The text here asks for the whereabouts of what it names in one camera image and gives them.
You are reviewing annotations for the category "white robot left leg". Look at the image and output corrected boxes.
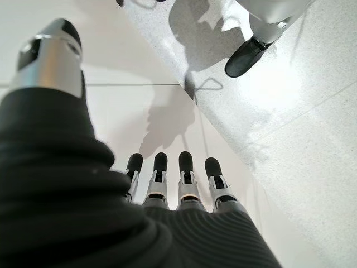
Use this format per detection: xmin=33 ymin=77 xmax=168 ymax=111
xmin=236 ymin=0 xmax=311 ymax=43

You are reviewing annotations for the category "thin grey floor cable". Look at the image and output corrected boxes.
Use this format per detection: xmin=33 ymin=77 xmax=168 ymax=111
xmin=194 ymin=78 xmax=224 ymax=92

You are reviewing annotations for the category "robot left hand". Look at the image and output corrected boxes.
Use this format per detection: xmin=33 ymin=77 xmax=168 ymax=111
xmin=0 ymin=18 xmax=284 ymax=268

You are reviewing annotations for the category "white cabinet door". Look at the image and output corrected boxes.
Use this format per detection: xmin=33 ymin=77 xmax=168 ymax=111
xmin=0 ymin=0 xmax=185 ymax=85
xmin=0 ymin=83 xmax=292 ymax=268

